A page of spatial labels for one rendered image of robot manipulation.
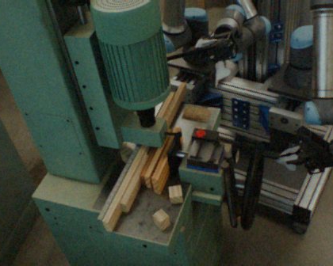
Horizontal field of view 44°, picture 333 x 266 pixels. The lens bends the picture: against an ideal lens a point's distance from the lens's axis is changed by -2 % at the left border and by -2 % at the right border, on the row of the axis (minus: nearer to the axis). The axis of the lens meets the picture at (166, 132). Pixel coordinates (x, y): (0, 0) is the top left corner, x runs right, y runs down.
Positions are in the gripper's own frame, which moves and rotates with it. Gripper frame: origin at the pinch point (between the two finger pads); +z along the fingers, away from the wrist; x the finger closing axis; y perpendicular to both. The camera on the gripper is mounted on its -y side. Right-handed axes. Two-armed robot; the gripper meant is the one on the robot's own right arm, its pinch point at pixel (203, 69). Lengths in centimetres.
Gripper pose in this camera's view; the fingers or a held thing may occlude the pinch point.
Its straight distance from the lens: 130.0
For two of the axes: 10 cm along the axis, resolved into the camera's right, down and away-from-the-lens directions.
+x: 4.2, 7.3, 5.4
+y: 8.5, -1.0, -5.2
